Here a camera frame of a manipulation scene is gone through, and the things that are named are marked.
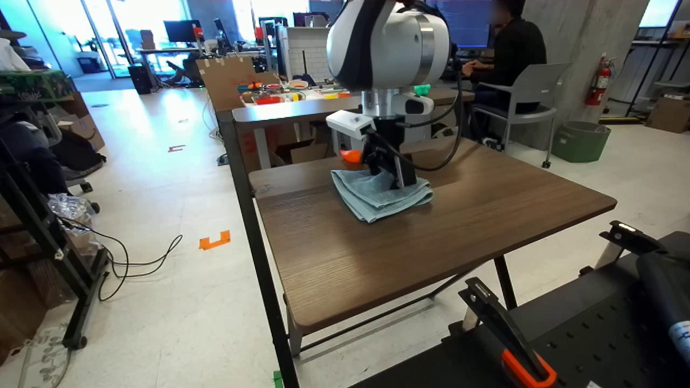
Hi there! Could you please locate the black orange-handled bar clamp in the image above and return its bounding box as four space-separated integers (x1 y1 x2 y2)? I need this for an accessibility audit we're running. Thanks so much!
458 275 561 388

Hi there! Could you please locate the person in black shirt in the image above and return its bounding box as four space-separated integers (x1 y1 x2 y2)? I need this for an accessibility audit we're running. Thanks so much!
459 0 548 93

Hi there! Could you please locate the large cardboard sheet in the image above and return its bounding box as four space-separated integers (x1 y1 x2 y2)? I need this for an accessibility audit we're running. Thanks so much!
195 54 281 113

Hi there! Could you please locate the black metal rack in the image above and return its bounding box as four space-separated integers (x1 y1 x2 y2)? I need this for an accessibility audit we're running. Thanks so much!
0 132 113 354

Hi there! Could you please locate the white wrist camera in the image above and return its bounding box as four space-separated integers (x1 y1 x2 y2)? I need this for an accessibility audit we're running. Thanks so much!
326 108 377 141

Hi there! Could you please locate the grey visitor chair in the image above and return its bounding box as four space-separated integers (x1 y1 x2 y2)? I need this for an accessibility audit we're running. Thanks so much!
465 63 571 169

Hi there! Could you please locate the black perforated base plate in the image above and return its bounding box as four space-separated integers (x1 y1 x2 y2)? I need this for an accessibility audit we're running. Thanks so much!
352 228 690 388

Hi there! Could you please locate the black table frame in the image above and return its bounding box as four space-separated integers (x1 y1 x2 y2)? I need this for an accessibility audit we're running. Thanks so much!
213 109 520 388

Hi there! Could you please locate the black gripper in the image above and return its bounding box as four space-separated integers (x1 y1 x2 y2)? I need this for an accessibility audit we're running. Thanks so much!
362 113 419 191

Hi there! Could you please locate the green plastic bin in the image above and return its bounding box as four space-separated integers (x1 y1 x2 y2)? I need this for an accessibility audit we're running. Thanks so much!
550 118 613 164

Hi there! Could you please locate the light blue towel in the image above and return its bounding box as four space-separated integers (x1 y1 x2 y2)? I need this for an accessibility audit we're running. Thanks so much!
329 168 435 224

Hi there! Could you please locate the white partition panel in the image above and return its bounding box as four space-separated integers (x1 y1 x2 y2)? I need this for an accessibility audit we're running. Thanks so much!
279 23 332 82

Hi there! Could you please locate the long wooden side table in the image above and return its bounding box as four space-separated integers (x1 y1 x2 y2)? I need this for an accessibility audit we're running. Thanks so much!
228 84 476 169

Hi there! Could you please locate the black cylindrical device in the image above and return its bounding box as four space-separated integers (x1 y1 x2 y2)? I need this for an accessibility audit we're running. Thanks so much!
635 247 690 354

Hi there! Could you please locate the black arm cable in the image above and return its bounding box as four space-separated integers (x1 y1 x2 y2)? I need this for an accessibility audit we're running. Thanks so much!
398 71 465 172

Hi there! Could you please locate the dark office chair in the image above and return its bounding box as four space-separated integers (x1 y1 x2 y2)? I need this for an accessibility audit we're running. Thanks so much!
40 126 107 216

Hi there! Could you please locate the black desk monitor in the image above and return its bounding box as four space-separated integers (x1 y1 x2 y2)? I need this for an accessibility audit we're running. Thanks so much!
161 18 199 43

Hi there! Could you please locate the black floor cable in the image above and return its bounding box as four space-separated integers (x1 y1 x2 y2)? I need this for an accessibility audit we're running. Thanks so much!
57 214 186 303

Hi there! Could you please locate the small cardboard box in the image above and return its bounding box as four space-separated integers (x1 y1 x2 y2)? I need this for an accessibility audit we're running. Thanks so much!
645 95 690 135

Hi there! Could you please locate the red fire extinguisher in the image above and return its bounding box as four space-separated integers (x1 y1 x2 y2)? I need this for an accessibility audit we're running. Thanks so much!
585 51 616 108

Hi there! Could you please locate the tray of colourful toys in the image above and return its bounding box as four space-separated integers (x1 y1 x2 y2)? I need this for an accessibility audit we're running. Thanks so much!
238 75 354 108

